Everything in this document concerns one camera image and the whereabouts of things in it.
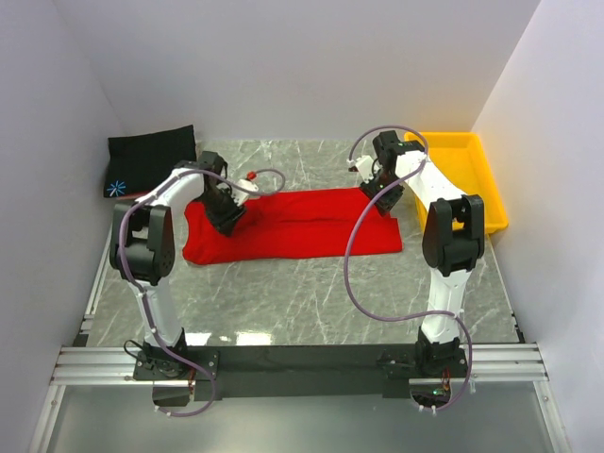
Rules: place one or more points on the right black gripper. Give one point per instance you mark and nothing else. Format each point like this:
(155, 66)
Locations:
(385, 204)

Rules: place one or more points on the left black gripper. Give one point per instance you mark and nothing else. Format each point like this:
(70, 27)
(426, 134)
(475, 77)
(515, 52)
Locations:
(224, 223)

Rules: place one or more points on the red t shirt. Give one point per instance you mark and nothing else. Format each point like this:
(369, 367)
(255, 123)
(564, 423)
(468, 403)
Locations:
(288, 225)

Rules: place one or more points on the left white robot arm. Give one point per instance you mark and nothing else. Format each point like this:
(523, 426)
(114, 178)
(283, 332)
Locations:
(143, 248)

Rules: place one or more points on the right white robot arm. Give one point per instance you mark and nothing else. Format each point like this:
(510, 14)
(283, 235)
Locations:
(453, 238)

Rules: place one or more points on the yellow plastic bin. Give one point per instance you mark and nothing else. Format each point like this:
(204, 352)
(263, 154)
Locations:
(460, 158)

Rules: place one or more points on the folded pink t shirt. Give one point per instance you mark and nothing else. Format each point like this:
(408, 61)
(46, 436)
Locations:
(129, 196)

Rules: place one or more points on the folded black t shirt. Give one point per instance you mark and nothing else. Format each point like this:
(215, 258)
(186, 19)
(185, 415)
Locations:
(138, 164)

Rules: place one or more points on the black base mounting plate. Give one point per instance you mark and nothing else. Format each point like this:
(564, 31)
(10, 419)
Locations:
(302, 370)

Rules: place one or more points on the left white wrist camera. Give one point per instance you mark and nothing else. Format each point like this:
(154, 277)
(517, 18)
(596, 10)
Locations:
(243, 190)

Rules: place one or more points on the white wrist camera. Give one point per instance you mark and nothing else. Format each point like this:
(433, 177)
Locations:
(243, 190)
(364, 166)

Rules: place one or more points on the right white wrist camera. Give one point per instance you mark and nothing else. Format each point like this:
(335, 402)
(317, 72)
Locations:
(364, 166)

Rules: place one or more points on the aluminium frame rail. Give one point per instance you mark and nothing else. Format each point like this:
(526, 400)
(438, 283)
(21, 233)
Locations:
(105, 366)

